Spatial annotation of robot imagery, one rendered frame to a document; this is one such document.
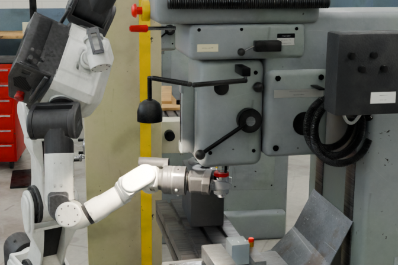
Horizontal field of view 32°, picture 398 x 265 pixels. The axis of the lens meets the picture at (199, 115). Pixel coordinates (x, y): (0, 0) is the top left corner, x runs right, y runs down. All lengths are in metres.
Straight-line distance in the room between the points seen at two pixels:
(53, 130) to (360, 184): 0.93
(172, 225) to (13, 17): 8.72
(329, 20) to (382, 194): 0.52
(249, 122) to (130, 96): 1.88
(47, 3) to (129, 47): 7.29
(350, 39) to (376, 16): 0.33
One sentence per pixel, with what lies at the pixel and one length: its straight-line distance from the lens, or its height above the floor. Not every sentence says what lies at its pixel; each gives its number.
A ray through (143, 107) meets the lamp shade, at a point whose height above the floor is 1.50.
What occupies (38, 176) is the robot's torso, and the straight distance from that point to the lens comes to 2.62.
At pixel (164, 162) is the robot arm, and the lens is 2.18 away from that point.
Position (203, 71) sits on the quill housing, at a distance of 1.97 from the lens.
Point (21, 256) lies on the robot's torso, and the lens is 2.98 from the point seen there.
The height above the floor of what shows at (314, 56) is 1.63.
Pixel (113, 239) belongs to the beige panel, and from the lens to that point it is 4.03.
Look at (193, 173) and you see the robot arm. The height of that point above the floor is 1.26.
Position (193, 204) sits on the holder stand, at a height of 1.06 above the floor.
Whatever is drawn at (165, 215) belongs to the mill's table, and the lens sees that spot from 2.61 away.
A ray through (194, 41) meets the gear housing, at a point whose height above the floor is 1.68.
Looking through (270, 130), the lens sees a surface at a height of 1.42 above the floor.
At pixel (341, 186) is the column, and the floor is 1.22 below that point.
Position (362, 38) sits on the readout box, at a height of 1.71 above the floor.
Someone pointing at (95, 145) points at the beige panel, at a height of 0.92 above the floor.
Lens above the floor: 1.89
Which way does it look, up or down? 12 degrees down
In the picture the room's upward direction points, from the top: straight up
